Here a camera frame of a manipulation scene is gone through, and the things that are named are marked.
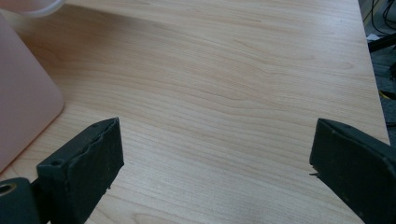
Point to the pink plastic container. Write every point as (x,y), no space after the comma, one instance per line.
(21,102)

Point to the black metal stand bar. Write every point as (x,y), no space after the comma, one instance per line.
(382,43)

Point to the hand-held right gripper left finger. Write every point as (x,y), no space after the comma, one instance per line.
(79,174)

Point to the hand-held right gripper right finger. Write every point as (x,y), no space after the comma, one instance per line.
(355,168)

